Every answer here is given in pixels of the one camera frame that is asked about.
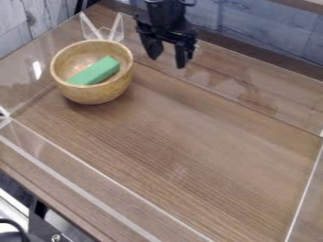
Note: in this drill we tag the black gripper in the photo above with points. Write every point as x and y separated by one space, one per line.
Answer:
162 24

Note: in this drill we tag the green rectangular stick block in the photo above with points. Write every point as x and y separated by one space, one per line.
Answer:
96 72

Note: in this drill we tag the wooden bowl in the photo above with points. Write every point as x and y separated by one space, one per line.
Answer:
73 58

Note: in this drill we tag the clear acrylic tray walls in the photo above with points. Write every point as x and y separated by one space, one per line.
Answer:
204 155

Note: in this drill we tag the black table leg bracket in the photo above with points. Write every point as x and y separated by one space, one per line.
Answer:
46 227

